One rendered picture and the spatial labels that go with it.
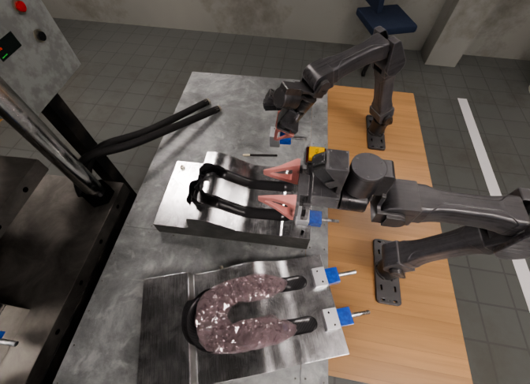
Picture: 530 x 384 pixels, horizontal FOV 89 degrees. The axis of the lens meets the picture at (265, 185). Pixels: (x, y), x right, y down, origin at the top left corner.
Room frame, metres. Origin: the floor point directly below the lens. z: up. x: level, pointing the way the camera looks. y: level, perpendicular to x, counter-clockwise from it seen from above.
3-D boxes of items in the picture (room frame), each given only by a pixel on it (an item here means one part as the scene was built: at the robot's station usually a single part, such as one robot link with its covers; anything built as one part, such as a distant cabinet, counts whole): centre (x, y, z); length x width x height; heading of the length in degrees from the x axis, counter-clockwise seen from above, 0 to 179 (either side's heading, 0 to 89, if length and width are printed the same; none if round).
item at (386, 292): (0.23, -0.38, 0.84); 0.20 x 0.07 x 0.08; 170
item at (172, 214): (0.46, 0.10, 0.87); 0.50 x 0.26 x 0.14; 83
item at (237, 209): (0.45, 0.08, 0.92); 0.35 x 0.16 x 0.09; 83
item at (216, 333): (0.10, 0.05, 0.90); 0.26 x 0.18 x 0.08; 100
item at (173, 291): (0.09, 0.06, 0.85); 0.50 x 0.26 x 0.11; 100
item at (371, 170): (0.25, -0.20, 1.24); 0.12 x 0.09 x 0.12; 81
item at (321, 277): (0.20, -0.20, 0.85); 0.13 x 0.05 x 0.05; 100
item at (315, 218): (0.37, -0.17, 0.89); 0.13 x 0.05 x 0.05; 83
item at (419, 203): (0.23, -0.37, 1.17); 0.30 x 0.09 x 0.12; 81
